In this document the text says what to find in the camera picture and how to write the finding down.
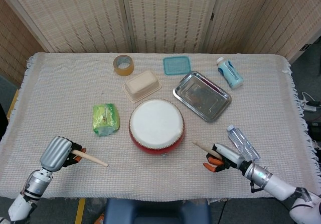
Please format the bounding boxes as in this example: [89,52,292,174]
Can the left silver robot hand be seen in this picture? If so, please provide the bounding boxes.
[39,136,87,172]

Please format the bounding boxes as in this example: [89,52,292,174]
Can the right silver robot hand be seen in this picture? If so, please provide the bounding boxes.
[203,143,245,173]

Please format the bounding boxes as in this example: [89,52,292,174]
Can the wooden drumstick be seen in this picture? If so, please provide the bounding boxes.
[71,150,109,168]
[192,141,223,159]

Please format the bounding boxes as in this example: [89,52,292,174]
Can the stainless steel tray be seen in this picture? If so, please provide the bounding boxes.
[172,70,232,123]

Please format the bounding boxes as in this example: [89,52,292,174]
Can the red drum with white skin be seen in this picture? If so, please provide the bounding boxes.
[128,98,186,156]

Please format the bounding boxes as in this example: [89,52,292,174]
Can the clear plastic water bottle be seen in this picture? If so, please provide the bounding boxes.
[226,125,261,162]

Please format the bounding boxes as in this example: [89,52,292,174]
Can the green plastic snack packet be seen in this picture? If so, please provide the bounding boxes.
[92,102,120,137]

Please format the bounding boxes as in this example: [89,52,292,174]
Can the black rounded object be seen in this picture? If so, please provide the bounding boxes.
[0,102,9,140]

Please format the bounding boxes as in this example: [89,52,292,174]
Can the beige woven tablecloth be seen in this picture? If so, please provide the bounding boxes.
[0,52,317,200]

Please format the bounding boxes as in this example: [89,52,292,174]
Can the white and blue lotion bottle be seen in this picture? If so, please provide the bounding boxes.
[216,57,244,90]

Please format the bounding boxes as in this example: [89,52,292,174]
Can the black equipment box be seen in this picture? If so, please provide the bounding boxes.
[307,120,321,149]

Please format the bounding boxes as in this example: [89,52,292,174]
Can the dark blue padded seat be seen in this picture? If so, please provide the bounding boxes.
[104,198,212,224]

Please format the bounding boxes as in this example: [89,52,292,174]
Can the white power strip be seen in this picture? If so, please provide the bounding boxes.
[302,100,318,112]

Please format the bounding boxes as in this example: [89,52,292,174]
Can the teal plastic container lid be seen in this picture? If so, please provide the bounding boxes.
[163,55,192,76]

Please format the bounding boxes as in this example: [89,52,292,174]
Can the brown packing tape roll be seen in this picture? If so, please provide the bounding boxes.
[112,54,135,77]

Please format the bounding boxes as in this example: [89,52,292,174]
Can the beige plastic food container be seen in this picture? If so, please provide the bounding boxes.
[122,69,163,102]

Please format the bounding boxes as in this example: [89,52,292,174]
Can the woven folding screen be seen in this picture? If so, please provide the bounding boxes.
[0,0,321,84]

